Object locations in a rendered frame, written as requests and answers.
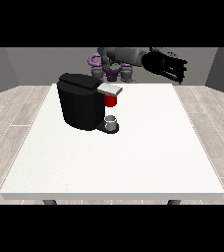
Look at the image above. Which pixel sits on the pale grey machine lid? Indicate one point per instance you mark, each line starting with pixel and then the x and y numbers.
pixel 110 88

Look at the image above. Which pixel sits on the small grey cup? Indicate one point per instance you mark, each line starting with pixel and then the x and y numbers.
pixel 110 122

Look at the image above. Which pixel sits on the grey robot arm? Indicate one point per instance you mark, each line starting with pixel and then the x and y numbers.
pixel 125 55

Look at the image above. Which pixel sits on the red pod holder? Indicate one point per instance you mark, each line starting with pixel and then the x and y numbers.
pixel 109 100

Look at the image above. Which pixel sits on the dark table leg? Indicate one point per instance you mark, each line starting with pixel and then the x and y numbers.
pixel 50 201
pixel 174 201

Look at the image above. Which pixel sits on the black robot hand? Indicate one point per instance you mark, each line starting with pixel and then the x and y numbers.
pixel 159 64

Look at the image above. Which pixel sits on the black coffee machine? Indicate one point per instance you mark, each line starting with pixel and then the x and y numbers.
pixel 79 105

